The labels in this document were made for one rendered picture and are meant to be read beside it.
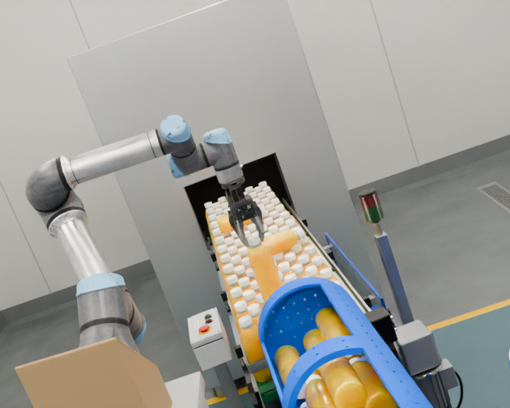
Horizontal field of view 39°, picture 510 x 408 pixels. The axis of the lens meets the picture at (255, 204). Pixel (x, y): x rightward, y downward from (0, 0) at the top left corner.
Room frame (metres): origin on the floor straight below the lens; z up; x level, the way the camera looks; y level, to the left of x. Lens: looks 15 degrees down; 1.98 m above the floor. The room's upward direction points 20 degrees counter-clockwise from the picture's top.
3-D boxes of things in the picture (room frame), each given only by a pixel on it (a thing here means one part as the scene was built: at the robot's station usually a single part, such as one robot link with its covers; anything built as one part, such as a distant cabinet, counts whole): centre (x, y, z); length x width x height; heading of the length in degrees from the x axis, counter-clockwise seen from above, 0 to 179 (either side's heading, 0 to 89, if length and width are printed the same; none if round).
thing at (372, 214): (2.31, -0.36, 1.18); 0.06 x 0.06 x 0.05
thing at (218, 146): (2.07, 0.04, 1.61); 0.09 x 0.08 x 0.11; 93
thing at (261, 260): (2.09, 0.04, 1.20); 0.07 x 0.07 x 0.19
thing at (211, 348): (2.10, 0.28, 1.05); 0.20 x 0.10 x 0.10; 3
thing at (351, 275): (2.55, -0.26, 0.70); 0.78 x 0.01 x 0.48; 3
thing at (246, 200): (2.06, 0.04, 1.45); 0.09 x 0.08 x 0.12; 3
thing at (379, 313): (1.96, -0.22, 0.95); 0.10 x 0.07 x 0.10; 93
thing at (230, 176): (2.07, 0.04, 1.53); 0.08 x 0.08 x 0.05
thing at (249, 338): (2.02, 0.15, 0.99); 0.07 x 0.07 x 0.19
